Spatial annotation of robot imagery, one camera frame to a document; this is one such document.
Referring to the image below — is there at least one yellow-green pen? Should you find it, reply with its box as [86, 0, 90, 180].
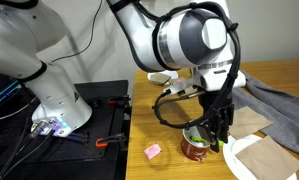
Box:
[189, 134, 225, 148]

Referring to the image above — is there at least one orange-handled black clamp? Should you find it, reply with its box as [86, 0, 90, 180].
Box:
[95, 132, 127, 149]
[107, 95, 131, 105]

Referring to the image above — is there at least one thin black wall cable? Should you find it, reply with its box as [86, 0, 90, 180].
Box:
[51, 0, 104, 64]

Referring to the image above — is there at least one maroon mug white inside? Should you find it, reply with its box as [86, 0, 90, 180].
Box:
[180, 128, 212, 163]

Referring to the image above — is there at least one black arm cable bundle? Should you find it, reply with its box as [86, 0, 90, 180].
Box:
[151, 1, 242, 131]

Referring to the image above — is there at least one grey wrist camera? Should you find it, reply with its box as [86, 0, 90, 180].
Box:
[163, 84, 205, 99]

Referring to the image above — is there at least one black base cable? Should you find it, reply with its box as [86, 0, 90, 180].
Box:
[0, 128, 55, 180]

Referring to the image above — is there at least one small pink paper piece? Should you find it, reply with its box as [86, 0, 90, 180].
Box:
[143, 143, 163, 160]

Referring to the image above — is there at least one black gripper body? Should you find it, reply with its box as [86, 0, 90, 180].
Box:
[199, 90, 236, 134]

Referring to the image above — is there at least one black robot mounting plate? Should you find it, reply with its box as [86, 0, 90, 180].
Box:
[0, 79, 134, 180]

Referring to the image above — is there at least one white round plate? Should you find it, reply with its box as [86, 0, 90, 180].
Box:
[222, 133, 298, 180]
[146, 69, 181, 87]

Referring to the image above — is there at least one grey sweater garment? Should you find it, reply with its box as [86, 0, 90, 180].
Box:
[231, 69, 299, 159]

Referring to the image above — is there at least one black box with blue stripes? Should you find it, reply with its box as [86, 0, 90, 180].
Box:
[0, 74, 23, 114]

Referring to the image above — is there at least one folded beige paper napkin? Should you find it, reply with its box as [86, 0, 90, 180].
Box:
[148, 72, 173, 87]

